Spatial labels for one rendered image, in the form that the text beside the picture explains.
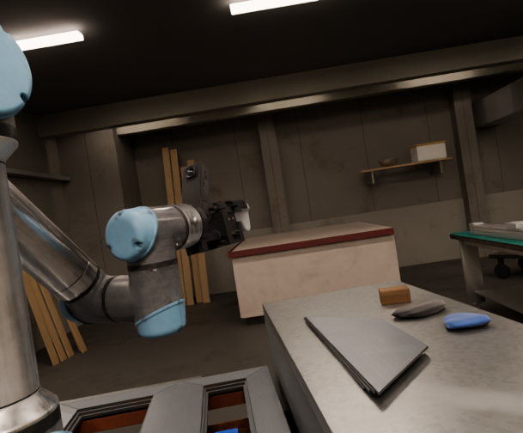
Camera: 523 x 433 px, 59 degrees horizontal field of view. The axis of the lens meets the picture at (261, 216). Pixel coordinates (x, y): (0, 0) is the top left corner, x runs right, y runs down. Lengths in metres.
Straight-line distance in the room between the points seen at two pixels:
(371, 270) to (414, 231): 3.20
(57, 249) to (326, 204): 8.23
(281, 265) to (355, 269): 0.95
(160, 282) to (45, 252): 0.16
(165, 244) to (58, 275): 0.16
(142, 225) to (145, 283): 0.09
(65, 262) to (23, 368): 0.24
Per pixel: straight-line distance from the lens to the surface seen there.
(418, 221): 9.15
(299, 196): 8.80
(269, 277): 5.97
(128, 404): 1.83
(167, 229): 0.70
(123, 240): 0.68
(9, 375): 0.52
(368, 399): 0.98
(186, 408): 1.63
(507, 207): 9.74
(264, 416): 1.47
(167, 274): 0.69
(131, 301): 0.71
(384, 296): 1.69
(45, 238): 0.72
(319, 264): 5.97
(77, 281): 0.75
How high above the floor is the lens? 1.44
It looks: 1 degrees down
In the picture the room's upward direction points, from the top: 9 degrees counter-clockwise
